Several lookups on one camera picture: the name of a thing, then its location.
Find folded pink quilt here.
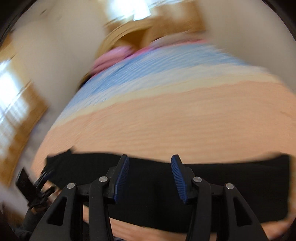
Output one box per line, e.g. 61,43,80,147
91,45,137,75

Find bed with polka-dot bedspread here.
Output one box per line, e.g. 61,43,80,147
35,38,296,241

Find wooden bed headboard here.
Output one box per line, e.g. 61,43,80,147
96,19,162,61

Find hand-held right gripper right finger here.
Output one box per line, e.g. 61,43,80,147
171,154,275,241

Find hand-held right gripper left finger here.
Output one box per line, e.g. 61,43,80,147
30,154,130,241

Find tan patterned curtain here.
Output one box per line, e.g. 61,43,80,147
102,0,207,34
0,42,49,189

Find person's left forearm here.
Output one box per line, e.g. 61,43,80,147
14,207,48,241

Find black pants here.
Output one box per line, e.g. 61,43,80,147
45,149,291,233

